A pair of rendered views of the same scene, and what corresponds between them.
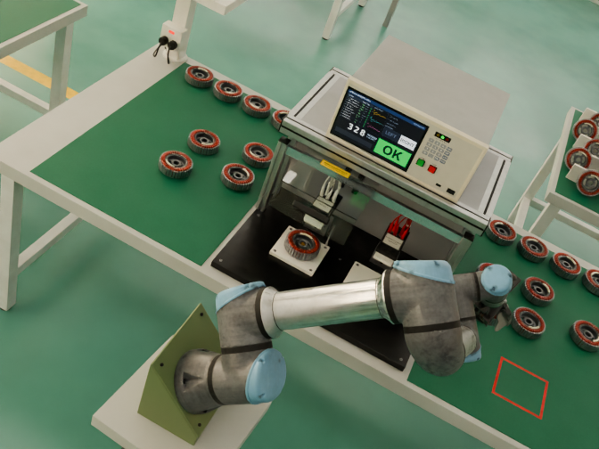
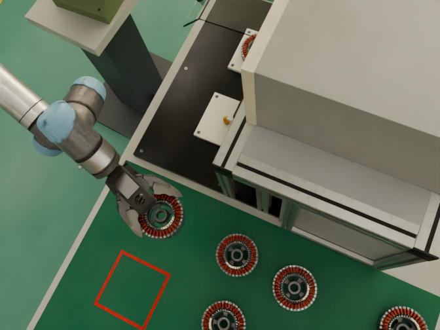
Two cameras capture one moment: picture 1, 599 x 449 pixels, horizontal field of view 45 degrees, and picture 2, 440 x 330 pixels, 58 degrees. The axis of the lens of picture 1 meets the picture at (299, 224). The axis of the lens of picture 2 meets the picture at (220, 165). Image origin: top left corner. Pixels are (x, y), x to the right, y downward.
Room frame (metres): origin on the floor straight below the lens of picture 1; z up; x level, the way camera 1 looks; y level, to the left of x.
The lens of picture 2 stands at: (1.91, -0.71, 1.86)
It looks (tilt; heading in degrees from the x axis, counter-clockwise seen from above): 71 degrees down; 124
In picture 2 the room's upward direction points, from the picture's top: 19 degrees counter-clockwise
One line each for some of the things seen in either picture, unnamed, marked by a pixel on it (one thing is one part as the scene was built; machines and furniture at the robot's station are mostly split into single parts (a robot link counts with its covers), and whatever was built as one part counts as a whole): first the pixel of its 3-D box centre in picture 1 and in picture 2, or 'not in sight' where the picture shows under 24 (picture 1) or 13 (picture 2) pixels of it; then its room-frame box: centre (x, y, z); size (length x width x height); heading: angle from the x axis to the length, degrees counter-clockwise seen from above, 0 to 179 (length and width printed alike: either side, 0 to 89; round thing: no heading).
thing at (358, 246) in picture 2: not in sight; (342, 234); (2.05, -0.54, 0.91); 0.28 x 0.03 x 0.32; 171
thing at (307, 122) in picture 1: (401, 144); (374, 65); (2.02, -0.20, 1.09); 0.68 x 0.44 x 0.05; 81
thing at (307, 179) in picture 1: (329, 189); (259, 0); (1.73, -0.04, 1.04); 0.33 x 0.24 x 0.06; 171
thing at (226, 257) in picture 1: (333, 269); (248, 92); (1.72, -0.15, 0.76); 0.64 x 0.47 x 0.02; 81
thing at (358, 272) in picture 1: (368, 287); (226, 122); (1.68, -0.27, 0.78); 0.15 x 0.15 x 0.01; 81
